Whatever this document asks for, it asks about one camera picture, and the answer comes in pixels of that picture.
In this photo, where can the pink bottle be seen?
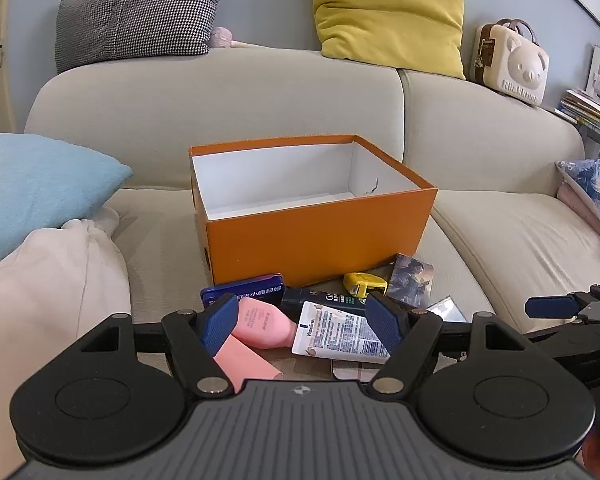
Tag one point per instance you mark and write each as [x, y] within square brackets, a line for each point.
[262, 327]

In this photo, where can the beige sofa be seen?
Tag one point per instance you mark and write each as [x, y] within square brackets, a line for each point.
[290, 100]

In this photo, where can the yellow tape measure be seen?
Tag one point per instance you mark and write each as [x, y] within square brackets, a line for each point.
[360, 284]

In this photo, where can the cream bear suitcase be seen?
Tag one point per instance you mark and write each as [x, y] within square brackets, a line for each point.
[520, 70]

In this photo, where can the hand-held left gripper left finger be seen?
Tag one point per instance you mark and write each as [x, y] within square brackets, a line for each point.
[221, 322]

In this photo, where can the houndstooth pillow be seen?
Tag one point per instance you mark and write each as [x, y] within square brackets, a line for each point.
[140, 20]

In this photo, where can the dark shampoo bottle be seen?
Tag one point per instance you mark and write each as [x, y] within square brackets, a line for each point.
[325, 297]

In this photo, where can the orange cardboard box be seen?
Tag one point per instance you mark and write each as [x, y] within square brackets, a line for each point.
[305, 245]

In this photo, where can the clear card sleeve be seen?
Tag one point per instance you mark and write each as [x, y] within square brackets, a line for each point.
[450, 310]

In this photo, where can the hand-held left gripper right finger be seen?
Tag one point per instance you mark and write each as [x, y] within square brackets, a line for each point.
[385, 325]

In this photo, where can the blue mint tin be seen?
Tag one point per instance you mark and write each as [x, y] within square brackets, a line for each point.
[245, 292]

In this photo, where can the pink plush toy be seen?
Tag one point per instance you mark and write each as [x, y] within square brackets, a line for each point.
[225, 37]

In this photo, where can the pink tube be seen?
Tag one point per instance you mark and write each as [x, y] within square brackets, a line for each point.
[245, 365]

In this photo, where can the stack of books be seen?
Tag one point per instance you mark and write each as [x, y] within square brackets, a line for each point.
[587, 112]

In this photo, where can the white lotion tube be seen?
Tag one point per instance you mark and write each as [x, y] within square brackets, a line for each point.
[330, 332]

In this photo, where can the blue printed pillow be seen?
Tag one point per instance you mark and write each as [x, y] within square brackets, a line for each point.
[592, 185]

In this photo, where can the light blue pillow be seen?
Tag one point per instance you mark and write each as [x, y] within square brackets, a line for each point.
[35, 185]

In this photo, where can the yellow pillow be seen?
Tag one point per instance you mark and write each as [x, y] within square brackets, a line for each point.
[385, 10]

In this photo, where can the fantasy picture card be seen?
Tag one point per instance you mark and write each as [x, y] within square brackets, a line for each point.
[410, 280]

